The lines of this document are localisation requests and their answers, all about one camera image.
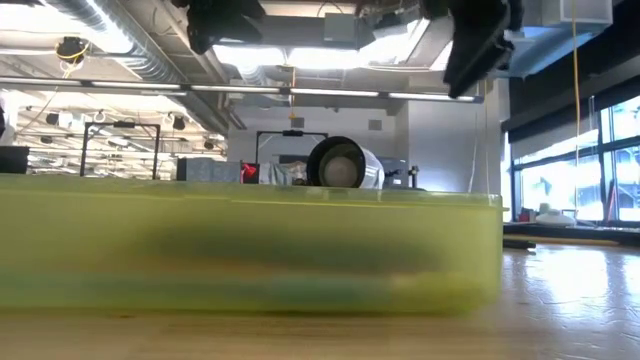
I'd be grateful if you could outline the white round puck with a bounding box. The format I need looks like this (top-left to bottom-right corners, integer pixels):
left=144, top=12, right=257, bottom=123
left=533, top=208, right=578, bottom=228

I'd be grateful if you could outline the long ceiling light bar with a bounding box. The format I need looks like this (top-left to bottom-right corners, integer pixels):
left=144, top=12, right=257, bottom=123
left=0, top=74, right=484, bottom=105

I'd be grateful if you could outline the grey partition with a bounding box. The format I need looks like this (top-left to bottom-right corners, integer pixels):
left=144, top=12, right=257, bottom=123
left=175, top=157, right=242, bottom=183

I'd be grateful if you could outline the red item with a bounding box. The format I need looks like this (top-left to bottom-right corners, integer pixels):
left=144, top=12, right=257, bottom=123
left=239, top=161, right=261, bottom=184

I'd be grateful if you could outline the narrow black rig frame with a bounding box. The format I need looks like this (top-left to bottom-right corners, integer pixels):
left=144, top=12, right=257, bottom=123
left=255, top=129, right=330, bottom=164

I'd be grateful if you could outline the grey cloth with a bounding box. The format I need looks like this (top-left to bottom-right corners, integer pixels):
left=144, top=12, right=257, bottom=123
left=259, top=160, right=308, bottom=186

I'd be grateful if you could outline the grey cabinet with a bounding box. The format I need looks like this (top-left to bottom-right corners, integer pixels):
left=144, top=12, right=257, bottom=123
left=375, top=156, right=410, bottom=189

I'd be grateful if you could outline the black aluminium table frame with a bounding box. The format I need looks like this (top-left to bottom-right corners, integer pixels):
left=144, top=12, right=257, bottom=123
left=502, top=222, right=640, bottom=247

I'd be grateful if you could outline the yellow translucent supply box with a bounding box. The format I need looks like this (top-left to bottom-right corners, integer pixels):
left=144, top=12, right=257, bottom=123
left=0, top=173, right=505, bottom=317

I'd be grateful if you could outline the black monitor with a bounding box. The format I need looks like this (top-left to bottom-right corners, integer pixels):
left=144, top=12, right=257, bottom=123
left=0, top=145, right=30, bottom=175

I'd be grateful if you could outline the wide black rig frame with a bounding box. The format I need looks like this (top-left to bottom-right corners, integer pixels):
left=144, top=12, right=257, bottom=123
left=79, top=121, right=162, bottom=179

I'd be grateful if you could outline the hanging yellow cable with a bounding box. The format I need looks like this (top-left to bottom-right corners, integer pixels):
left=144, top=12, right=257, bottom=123
left=568, top=0, right=582, bottom=169

